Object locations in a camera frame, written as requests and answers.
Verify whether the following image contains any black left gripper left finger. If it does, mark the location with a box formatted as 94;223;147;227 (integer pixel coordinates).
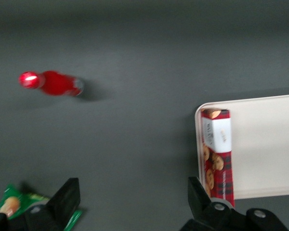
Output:
24;177;81;231

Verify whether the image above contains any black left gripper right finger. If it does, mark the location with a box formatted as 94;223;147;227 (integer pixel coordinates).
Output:
180;176;240;231

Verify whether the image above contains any red tartan cookie box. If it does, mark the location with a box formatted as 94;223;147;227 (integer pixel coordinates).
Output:
200;108;236;209

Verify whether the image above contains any beige rectangular plastic tray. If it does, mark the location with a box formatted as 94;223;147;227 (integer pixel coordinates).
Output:
194;93;289;201

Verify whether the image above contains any green chips bag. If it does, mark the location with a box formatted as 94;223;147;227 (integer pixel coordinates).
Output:
0;183;83;231

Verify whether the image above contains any red bottle with red cap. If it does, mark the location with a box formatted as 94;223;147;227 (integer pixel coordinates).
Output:
18;70;85;98

